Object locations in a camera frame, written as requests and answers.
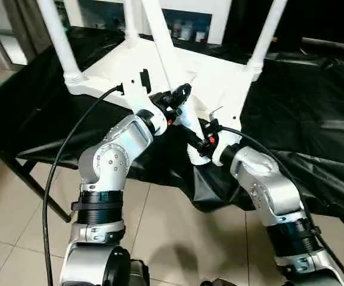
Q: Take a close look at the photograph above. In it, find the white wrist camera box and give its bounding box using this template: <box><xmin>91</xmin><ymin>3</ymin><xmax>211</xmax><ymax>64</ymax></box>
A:
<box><xmin>120</xmin><ymin>68</ymin><xmax>169</xmax><ymax>132</ymax></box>
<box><xmin>208</xmin><ymin>105</ymin><xmax>241</xmax><ymax>167</ymax></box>

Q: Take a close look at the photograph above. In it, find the black robot foot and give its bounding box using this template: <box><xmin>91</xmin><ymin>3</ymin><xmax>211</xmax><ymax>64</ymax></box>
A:
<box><xmin>199</xmin><ymin>278</ymin><xmax>235</xmax><ymax>286</ymax></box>
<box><xmin>126</xmin><ymin>258</ymin><xmax>151</xmax><ymax>286</ymax></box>

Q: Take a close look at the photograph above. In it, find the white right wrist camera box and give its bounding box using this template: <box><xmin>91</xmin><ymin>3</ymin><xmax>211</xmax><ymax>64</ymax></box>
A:
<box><xmin>208</xmin><ymin>105</ymin><xmax>241</xmax><ymax>167</ymax></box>

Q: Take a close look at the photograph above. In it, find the black table frame leg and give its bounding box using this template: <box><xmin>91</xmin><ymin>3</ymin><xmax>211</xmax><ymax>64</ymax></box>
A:
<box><xmin>10</xmin><ymin>157</ymin><xmax>73</xmax><ymax>225</ymax></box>

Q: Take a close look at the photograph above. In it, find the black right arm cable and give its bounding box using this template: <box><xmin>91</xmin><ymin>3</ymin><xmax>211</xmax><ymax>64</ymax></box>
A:
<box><xmin>218</xmin><ymin>126</ymin><xmax>344</xmax><ymax>286</ymax></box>

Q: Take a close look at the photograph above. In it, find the white plastic table leg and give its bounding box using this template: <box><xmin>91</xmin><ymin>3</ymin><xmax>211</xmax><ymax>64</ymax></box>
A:
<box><xmin>35</xmin><ymin>0</ymin><xmax>85</xmax><ymax>88</ymax></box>
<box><xmin>122</xmin><ymin>0</ymin><xmax>141</xmax><ymax>46</ymax></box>
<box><xmin>141</xmin><ymin>0</ymin><xmax>213</xmax><ymax>167</ymax></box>
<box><xmin>247</xmin><ymin>0</ymin><xmax>289</xmax><ymax>74</ymax></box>

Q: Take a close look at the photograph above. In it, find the grey curtain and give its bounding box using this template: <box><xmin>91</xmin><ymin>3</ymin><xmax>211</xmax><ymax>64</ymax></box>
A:
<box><xmin>4</xmin><ymin>0</ymin><xmax>54</xmax><ymax>59</ymax></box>

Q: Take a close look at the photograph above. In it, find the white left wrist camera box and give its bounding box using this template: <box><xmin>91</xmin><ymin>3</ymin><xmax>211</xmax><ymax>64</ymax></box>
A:
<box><xmin>120</xmin><ymin>68</ymin><xmax>169</xmax><ymax>132</ymax></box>

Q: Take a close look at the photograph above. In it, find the long dark metal bar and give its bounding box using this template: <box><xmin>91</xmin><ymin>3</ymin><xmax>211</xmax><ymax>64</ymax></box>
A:
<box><xmin>300</xmin><ymin>36</ymin><xmax>344</xmax><ymax>55</ymax></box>

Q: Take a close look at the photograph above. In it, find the glass door with grey frame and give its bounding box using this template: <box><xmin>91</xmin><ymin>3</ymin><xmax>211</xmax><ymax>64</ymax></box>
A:
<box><xmin>0</xmin><ymin>0</ymin><xmax>31</xmax><ymax>74</ymax></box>

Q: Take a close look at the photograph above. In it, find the black shiny mat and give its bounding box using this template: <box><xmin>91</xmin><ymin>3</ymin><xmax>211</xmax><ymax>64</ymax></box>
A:
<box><xmin>0</xmin><ymin>25</ymin><xmax>344</xmax><ymax>223</ymax></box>

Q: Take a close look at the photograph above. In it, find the white glass-door cabinet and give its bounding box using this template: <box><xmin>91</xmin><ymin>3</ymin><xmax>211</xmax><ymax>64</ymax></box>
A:
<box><xmin>60</xmin><ymin>0</ymin><xmax>233</xmax><ymax>45</ymax></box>

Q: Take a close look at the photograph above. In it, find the white plastic table top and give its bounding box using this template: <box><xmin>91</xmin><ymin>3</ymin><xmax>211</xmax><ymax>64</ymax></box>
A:
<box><xmin>63</xmin><ymin>33</ymin><xmax>264</xmax><ymax>132</ymax></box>

